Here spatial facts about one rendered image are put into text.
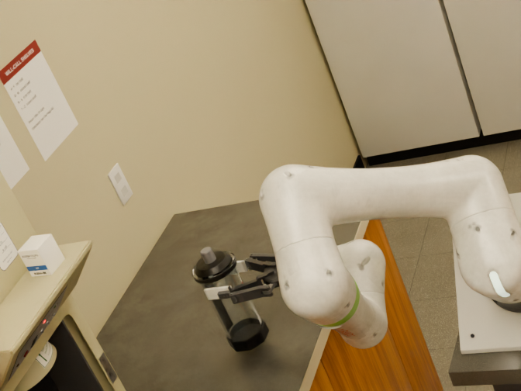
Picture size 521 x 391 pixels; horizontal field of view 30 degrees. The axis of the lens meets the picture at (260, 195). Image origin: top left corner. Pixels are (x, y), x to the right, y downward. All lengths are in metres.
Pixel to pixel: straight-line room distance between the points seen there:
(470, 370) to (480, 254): 0.31
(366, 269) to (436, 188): 0.31
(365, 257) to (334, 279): 0.44
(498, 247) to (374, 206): 0.25
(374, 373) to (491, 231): 0.97
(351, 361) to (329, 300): 0.96
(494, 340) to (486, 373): 0.07
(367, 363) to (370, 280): 0.66
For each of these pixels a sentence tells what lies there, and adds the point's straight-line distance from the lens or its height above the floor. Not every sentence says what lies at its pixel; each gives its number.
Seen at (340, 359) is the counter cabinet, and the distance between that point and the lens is 2.54.
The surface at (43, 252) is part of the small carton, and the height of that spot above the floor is 1.56.
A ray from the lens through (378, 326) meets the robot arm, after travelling 2.06.
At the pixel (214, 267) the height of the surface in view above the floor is 1.21.
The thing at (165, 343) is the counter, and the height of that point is 0.94.
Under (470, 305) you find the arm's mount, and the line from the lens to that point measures 2.15.
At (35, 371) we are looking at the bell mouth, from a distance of 1.97.
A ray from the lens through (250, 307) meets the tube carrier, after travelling 2.31.
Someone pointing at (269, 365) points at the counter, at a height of 0.94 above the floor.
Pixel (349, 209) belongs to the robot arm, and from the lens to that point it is 1.77.
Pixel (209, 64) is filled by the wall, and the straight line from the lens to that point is 3.66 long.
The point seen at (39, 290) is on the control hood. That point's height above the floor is 1.51.
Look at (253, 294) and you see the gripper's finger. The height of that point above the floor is 1.15.
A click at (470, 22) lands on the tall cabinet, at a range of 4.54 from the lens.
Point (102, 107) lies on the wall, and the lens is 3.00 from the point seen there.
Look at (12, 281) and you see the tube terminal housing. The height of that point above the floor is 1.52.
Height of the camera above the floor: 2.30
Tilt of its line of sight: 26 degrees down
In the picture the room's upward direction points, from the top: 23 degrees counter-clockwise
